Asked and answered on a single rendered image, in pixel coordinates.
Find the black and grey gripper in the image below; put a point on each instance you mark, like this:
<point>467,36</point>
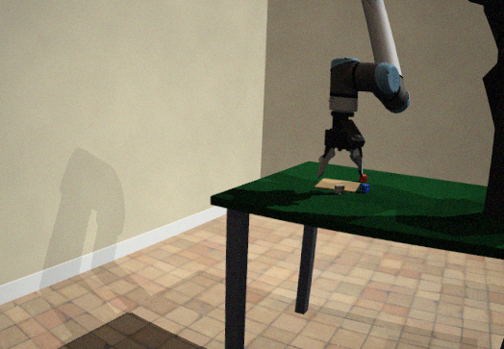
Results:
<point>339,141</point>

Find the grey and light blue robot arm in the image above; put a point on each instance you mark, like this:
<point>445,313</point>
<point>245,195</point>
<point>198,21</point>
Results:
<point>348,75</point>

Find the blue die with white pips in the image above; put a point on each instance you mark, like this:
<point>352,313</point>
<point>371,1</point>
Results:
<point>364,188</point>

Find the peach flat mat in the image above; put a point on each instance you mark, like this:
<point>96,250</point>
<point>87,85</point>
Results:
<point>330,184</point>

